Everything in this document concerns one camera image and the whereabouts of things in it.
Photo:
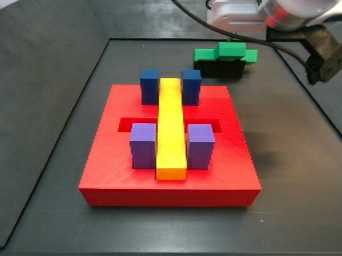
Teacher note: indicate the yellow long bar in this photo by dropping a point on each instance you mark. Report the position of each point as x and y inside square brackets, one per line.
[170, 133]

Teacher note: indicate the red base board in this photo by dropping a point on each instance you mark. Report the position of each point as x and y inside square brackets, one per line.
[113, 183]

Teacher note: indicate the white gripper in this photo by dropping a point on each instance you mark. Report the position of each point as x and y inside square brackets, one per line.
[236, 15]

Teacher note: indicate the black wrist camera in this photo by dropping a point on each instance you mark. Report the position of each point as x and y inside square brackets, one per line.
[325, 49]

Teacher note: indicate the blue block right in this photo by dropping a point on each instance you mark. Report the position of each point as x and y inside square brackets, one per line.
[192, 82]

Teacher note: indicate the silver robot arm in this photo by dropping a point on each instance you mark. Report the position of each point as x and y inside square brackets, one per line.
[284, 15]

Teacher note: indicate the black angle fixture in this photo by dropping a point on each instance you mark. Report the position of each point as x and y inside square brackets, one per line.
[221, 69]

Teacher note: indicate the blue block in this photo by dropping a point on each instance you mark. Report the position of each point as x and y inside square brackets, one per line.
[192, 82]
[150, 86]

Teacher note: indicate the green stepped block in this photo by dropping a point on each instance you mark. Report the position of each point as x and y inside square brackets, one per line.
[228, 51]

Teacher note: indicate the blue block left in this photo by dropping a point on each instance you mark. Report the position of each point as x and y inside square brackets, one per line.
[150, 86]

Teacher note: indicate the purple block left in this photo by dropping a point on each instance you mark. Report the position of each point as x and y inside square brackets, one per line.
[144, 145]

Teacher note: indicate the purple block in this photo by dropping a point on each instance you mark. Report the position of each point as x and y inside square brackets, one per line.
[144, 145]
[201, 141]

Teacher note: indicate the purple block right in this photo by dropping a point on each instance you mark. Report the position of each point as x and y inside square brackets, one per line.
[201, 141]

